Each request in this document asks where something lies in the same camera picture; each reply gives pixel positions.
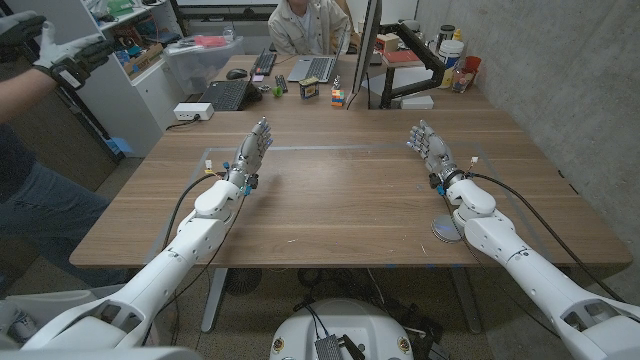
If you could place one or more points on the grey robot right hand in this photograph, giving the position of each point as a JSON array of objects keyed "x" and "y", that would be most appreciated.
[{"x": 434, "y": 150}]

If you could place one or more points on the standing person's gloved left hand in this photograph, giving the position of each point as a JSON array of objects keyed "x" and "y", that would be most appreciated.
[{"x": 17, "y": 30}]

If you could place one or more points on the standing person's gloved right hand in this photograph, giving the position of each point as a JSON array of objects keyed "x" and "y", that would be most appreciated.
[{"x": 70, "y": 55}]

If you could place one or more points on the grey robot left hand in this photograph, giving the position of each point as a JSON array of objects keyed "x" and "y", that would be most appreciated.
[{"x": 250, "y": 152}]

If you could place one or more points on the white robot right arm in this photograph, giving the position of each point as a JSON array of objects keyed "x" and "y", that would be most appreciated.
[{"x": 525, "y": 270}]

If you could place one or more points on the standing person's bare right forearm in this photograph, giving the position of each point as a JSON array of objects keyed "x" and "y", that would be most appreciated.
[{"x": 25, "y": 92}]

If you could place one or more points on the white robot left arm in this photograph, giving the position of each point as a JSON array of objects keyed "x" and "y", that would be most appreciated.
[{"x": 165, "y": 270}]

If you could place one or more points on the silver round jar lid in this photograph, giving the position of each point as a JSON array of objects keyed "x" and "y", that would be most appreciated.
[{"x": 442, "y": 230}]

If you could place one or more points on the dark lidded jar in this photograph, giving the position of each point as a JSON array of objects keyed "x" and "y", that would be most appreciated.
[{"x": 445, "y": 32}]

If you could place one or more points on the flat white box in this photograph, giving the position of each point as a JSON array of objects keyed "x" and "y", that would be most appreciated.
[{"x": 417, "y": 102}]

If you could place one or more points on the black open laptop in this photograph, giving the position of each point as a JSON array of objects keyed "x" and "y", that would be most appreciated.
[{"x": 227, "y": 95}]

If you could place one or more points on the white shelf cabinet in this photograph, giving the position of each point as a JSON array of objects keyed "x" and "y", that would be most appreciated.
[{"x": 115, "y": 100}]

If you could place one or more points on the small green object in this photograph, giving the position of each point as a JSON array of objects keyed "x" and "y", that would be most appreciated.
[{"x": 277, "y": 91}]

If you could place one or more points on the green box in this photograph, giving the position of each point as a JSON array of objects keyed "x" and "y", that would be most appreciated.
[{"x": 120, "y": 7}]

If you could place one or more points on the white power socket box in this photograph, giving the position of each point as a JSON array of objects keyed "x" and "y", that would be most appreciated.
[{"x": 193, "y": 111}]

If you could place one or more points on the clear glass with items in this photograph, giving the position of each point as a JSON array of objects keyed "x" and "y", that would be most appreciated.
[{"x": 461, "y": 81}]

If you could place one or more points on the purple sticky note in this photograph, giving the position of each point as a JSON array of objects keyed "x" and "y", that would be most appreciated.
[{"x": 257, "y": 78}]

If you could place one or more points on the open brown cardboard box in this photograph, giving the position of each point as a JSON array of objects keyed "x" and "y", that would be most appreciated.
[{"x": 145, "y": 60}]

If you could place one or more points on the black remote control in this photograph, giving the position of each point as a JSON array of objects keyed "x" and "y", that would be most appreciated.
[{"x": 281, "y": 83}]

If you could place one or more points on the black computer mouse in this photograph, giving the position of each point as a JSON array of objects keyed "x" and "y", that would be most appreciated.
[{"x": 236, "y": 74}]

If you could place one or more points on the small printed card box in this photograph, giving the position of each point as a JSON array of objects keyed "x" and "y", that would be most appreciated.
[{"x": 309, "y": 88}]

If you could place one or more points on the black keyboard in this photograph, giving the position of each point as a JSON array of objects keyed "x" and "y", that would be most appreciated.
[{"x": 264, "y": 63}]

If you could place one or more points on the red cup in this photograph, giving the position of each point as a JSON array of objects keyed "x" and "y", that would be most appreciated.
[{"x": 471, "y": 65}]

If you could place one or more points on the white plastic tub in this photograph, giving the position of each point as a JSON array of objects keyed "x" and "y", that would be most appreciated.
[{"x": 451, "y": 54}]

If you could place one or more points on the red book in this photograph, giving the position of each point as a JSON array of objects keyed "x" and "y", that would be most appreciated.
[{"x": 402, "y": 56}]

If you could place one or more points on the clear plastic storage bin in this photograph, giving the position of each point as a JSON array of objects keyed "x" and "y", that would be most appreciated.
[{"x": 200, "y": 65}]

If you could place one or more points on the colourful puzzle cube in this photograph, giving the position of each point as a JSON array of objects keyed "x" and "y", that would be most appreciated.
[{"x": 337, "y": 98}]

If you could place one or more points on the silver open laptop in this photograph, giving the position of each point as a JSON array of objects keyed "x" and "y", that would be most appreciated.
[{"x": 317, "y": 67}]

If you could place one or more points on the small desk figure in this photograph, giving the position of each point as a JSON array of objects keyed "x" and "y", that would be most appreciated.
[{"x": 336, "y": 82}]

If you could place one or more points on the small cardboard box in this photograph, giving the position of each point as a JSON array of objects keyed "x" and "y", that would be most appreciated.
[{"x": 387, "y": 43}]

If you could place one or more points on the yellow bottle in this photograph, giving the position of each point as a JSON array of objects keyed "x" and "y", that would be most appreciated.
[{"x": 457, "y": 35}]

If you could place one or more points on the pink flat packet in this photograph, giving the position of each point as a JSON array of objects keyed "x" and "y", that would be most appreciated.
[{"x": 210, "y": 41}]

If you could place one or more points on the clear plastic bottle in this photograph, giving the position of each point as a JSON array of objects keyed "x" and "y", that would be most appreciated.
[{"x": 229, "y": 34}]

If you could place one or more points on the grey flat computer monitor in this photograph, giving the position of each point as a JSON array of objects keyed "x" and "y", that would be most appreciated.
[{"x": 367, "y": 45}]

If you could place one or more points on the black round fan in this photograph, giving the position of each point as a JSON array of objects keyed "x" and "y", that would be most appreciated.
[{"x": 243, "y": 281}]

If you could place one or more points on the seated person in beige jacket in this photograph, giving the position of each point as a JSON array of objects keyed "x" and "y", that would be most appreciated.
[{"x": 300, "y": 30}]

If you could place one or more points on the standing person in blue jeans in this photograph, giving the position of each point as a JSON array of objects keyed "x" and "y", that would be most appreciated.
[{"x": 50, "y": 210}]

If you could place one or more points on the white robot torso base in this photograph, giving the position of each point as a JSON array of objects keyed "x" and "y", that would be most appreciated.
[{"x": 350, "y": 320}]

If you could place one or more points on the grey finned module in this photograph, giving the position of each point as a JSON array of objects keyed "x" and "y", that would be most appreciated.
[{"x": 329, "y": 349}]

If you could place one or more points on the white plastic bin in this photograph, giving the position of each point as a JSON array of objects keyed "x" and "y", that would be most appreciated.
[{"x": 50, "y": 305}]

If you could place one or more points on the white printed can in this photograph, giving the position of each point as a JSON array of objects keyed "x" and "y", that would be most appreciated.
[{"x": 21, "y": 325}]

